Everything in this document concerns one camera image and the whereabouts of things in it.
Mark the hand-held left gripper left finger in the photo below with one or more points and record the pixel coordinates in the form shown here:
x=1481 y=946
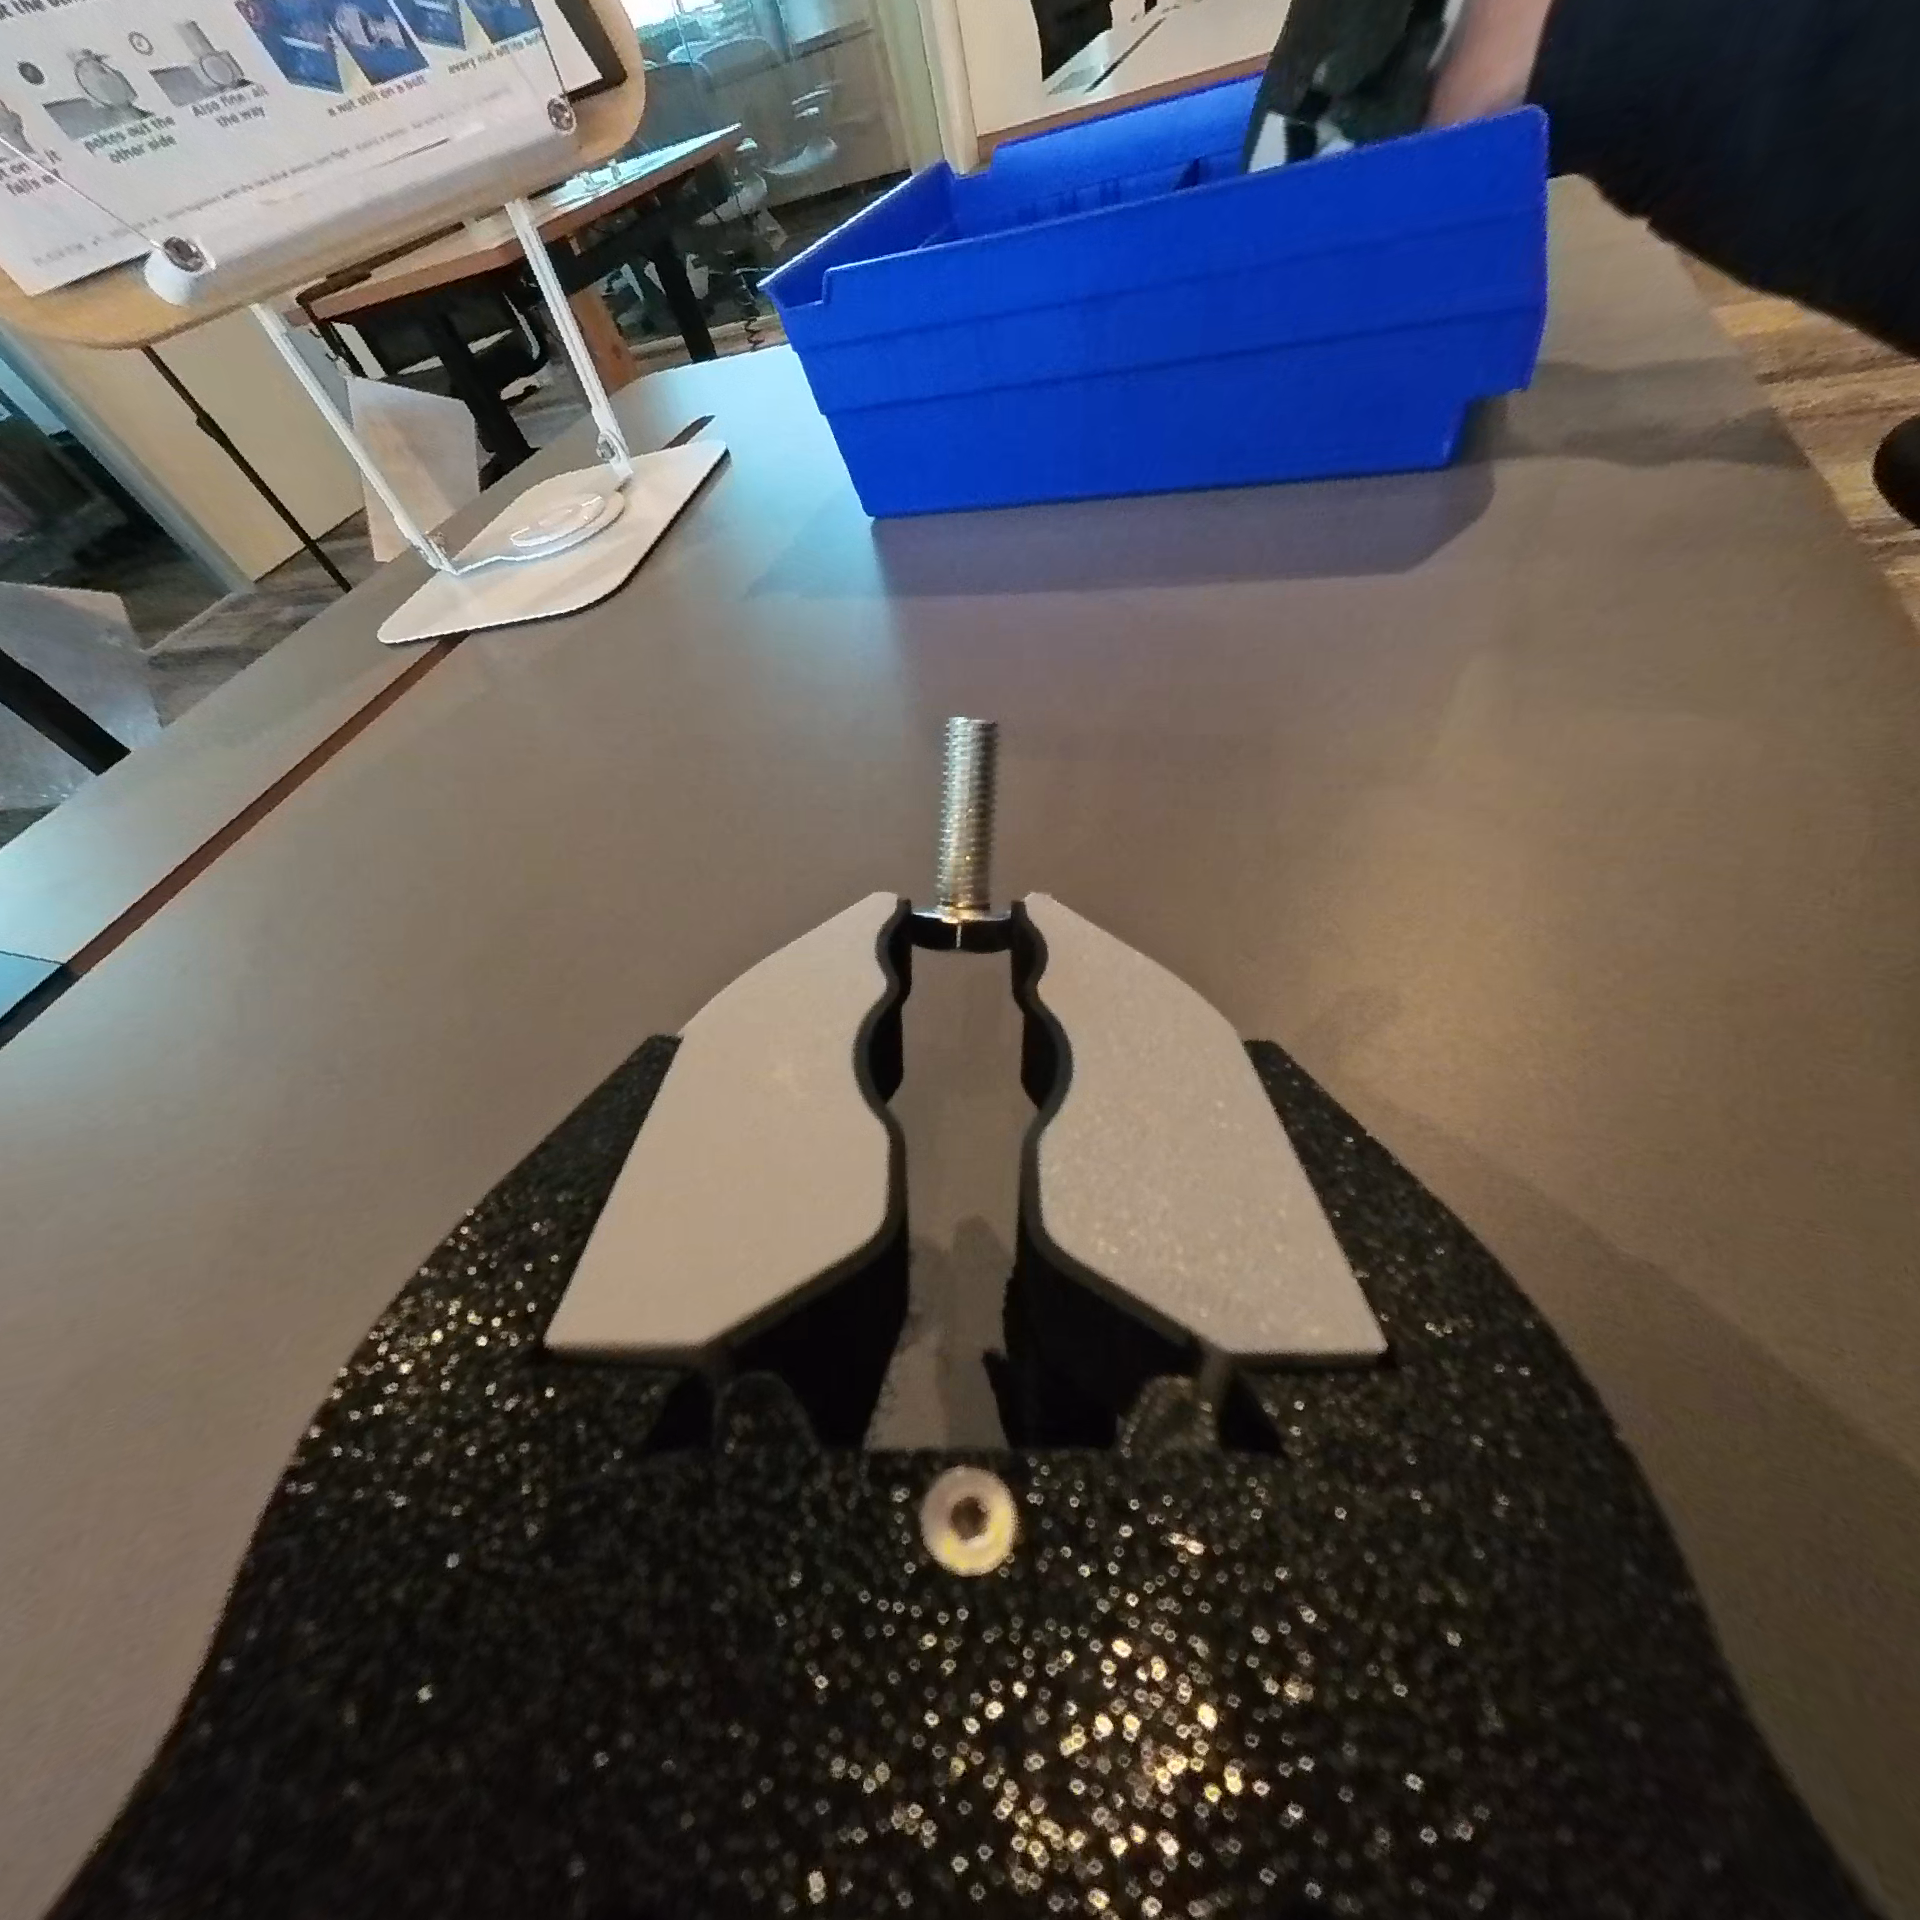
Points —
x=722 y=1172

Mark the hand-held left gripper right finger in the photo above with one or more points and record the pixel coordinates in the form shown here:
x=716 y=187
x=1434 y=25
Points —
x=1202 y=1186

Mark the blue plastic bin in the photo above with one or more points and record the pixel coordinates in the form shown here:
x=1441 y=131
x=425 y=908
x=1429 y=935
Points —
x=1126 y=390

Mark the silver hex bolt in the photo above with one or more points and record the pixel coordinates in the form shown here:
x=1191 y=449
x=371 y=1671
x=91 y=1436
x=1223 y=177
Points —
x=971 y=810

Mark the person's right forearm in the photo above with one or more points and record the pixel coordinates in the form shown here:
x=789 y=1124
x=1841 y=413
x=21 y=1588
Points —
x=1725 y=149

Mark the person's right hand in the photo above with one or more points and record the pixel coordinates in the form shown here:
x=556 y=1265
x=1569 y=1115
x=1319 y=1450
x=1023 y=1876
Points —
x=1500 y=53

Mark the instruction board on acrylic stand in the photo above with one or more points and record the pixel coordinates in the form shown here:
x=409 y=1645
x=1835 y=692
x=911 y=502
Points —
x=511 y=586

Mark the brown wooden desk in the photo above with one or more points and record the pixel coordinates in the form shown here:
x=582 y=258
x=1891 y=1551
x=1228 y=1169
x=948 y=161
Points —
x=662 y=172

